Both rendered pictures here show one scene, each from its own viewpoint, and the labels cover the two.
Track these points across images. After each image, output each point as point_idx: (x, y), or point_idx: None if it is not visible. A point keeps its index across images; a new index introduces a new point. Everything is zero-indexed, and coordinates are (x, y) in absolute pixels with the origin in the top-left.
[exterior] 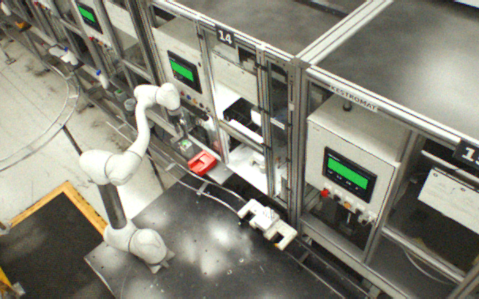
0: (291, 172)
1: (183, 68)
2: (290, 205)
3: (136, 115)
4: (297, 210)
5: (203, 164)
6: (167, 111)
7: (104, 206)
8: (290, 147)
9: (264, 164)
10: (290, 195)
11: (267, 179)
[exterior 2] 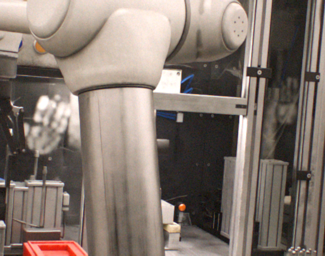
0: (315, 108)
1: None
2: (301, 234)
3: None
4: (318, 233)
5: (76, 252)
6: None
7: (141, 227)
8: (319, 35)
9: (247, 138)
10: (304, 196)
11: (245, 195)
